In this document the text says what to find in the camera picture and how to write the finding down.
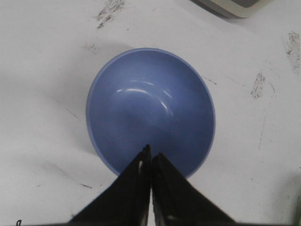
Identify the cream two-slot toaster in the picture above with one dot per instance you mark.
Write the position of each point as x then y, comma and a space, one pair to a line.
233, 9

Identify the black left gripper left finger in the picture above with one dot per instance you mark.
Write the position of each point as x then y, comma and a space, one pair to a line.
127, 199

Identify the blue bowl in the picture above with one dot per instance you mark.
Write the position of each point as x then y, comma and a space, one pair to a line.
148, 96

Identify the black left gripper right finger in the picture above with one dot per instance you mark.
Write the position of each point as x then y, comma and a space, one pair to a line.
175, 200

